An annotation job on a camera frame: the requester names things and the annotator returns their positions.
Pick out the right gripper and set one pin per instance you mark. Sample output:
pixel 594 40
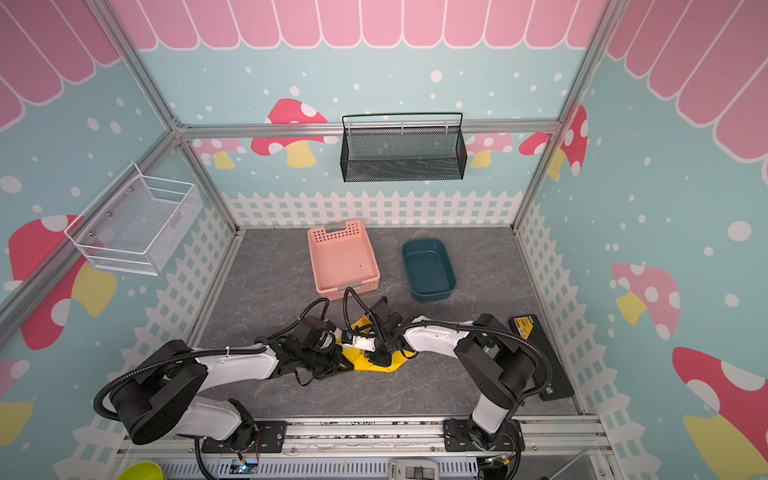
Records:
pixel 383 346

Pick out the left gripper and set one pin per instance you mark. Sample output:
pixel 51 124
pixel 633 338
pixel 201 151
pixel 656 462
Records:
pixel 337 358

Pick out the yellow paper napkin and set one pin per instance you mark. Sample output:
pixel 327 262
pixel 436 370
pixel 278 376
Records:
pixel 354 349

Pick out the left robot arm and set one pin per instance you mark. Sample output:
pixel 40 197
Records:
pixel 165 394

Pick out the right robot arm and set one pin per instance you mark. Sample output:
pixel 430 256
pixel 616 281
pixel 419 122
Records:
pixel 505 367

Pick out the dark teal plastic tray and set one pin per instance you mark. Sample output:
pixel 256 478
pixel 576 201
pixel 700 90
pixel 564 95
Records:
pixel 429 271

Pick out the pink perforated plastic basket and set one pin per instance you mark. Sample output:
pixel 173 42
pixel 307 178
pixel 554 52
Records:
pixel 342 256

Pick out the black yellow flat device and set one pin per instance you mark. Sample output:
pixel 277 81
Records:
pixel 529 328

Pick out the green round object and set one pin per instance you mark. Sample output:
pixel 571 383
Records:
pixel 145 470

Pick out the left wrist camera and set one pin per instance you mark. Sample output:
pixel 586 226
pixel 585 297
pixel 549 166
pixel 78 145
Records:
pixel 349 339

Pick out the black wire mesh wall basket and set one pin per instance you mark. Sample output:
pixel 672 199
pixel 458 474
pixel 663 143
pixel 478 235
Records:
pixel 403 147

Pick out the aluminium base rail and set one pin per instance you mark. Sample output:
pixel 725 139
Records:
pixel 556 447

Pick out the white wire mesh wall basket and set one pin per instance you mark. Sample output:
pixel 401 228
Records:
pixel 136 228

